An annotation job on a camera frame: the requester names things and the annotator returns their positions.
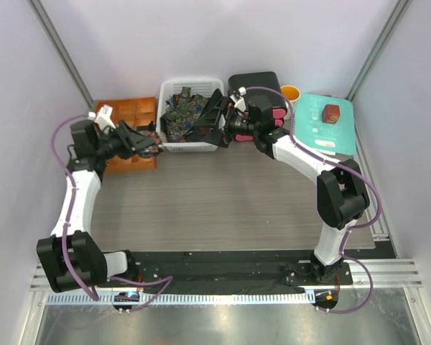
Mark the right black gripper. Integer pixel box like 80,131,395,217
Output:
193,98,259,149

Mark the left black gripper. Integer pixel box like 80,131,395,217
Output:
94,120,154,161

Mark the navy floral silk tie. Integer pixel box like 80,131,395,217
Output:
139,131,164,158

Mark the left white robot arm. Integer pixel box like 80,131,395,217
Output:
36,116,162,300

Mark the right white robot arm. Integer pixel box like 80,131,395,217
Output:
191,86,370,284

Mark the dark red patterned tie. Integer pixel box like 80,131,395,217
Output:
189,120,217,142

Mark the black tie in basket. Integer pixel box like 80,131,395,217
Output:
200,88,223,117

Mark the orange wooden divided tray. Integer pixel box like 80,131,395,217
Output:
94,97,157,174

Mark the green paisley tie in basket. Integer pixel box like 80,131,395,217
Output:
160,86,209,142

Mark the white plastic mesh basket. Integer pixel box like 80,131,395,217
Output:
156,77,224,153

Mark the black pink drawer organizer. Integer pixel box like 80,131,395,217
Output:
227,71,287,150

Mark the white mug yellow inside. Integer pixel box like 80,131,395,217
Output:
281,86,300,112

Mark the red brown small box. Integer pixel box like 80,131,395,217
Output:
321,104,340,124

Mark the teal book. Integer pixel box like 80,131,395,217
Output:
294,93,356,156

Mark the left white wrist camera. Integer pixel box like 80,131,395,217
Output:
88,105,116,132

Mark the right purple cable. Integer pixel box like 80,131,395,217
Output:
242,86,382,313

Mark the purple cable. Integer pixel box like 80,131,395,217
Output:
52,114,173,313
242,86,382,313

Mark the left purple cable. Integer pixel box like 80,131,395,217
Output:
52,114,173,313

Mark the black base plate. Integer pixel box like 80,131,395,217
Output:
96,248,353,296

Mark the white slotted cable duct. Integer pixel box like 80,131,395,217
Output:
46,289,315,306

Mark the aluminium frame rail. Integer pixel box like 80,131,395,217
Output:
30,262,425,292

